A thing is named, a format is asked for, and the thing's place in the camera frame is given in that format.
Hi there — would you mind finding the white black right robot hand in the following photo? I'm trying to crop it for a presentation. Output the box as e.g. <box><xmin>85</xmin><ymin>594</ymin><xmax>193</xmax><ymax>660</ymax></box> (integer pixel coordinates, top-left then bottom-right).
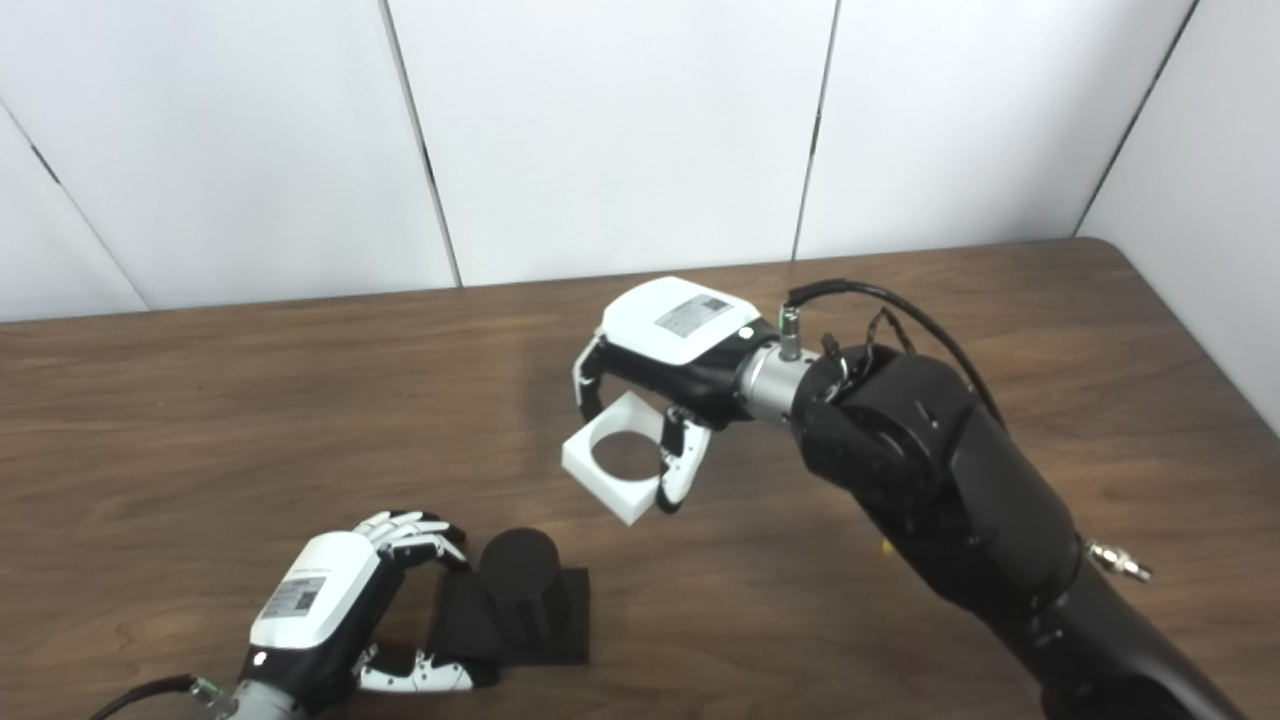
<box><xmin>572</xmin><ymin>277</ymin><xmax>781</xmax><ymax>515</ymax></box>

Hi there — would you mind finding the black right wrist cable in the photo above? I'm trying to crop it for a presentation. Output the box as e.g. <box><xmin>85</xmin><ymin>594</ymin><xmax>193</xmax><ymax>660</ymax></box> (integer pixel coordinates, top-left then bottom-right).
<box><xmin>785</xmin><ymin>279</ymin><xmax>1007</xmax><ymax>431</ymax></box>

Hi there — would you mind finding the black peg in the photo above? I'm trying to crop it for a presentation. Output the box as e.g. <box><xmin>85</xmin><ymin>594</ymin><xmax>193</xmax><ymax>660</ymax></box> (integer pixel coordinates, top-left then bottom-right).
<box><xmin>428</xmin><ymin>527</ymin><xmax>591</xmax><ymax>666</ymax></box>

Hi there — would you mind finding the white square piece with hole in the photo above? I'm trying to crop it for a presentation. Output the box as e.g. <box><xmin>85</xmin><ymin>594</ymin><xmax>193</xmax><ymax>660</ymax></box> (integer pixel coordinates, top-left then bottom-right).
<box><xmin>561</xmin><ymin>391</ymin><xmax>683</xmax><ymax>527</ymax></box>

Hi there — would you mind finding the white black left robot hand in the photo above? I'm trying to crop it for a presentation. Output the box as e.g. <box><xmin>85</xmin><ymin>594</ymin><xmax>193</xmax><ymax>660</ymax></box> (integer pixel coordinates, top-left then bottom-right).
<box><xmin>238</xmin><ymin>511</ymin><xmax>497</xmax><ymax>701</ymax></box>

